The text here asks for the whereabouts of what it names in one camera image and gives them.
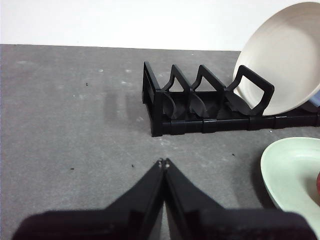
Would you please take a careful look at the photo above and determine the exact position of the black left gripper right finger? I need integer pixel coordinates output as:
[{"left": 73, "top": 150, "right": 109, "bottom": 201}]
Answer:
[{"left": 163, "top": 157, "right": 318, "bottom": 240}]

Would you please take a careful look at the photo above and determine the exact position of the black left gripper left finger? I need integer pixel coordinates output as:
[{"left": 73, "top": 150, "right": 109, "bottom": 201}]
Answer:
[{"left": 11, "top": 157, "right": 165, "bottom": 240}]

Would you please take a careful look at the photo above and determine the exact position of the green plate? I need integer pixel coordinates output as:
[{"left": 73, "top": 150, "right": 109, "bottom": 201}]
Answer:
[{"left": 259, "top": 136, "right": 320, "bottom": 214}]

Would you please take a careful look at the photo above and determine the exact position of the black plate rack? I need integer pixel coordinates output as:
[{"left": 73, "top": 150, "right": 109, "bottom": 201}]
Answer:
[{"left": 142, "top": 61, "right": 320, "bottom": 138}]

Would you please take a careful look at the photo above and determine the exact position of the blue plate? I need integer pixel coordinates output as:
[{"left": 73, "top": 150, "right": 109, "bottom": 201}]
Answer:
[{"left": 307, "top": 87, "right": 320, "bottom": 111}]

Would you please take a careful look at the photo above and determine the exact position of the cream white plate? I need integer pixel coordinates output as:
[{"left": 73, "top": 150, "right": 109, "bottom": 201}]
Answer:
[{"left": 232, "top": 1, "right": 320, "bottom": 117}]

